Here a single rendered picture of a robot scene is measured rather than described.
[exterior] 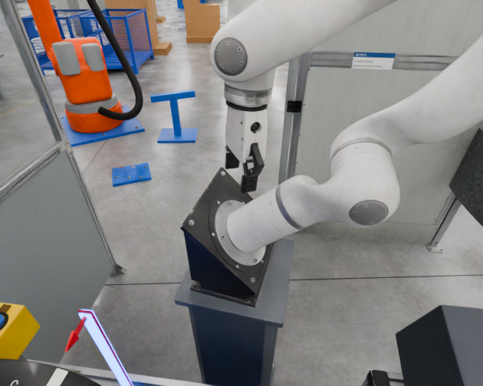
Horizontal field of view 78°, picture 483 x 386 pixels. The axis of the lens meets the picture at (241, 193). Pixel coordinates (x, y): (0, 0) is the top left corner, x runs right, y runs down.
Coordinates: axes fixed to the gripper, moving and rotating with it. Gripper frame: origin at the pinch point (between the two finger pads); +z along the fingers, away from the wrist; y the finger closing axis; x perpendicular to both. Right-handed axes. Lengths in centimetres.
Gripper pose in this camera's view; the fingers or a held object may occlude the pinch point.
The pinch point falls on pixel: (239, 175)
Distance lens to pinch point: 61.9
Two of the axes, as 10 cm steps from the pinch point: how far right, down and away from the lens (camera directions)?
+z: -0.8, 8.2, 5.7
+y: -3.7, -5.6, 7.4
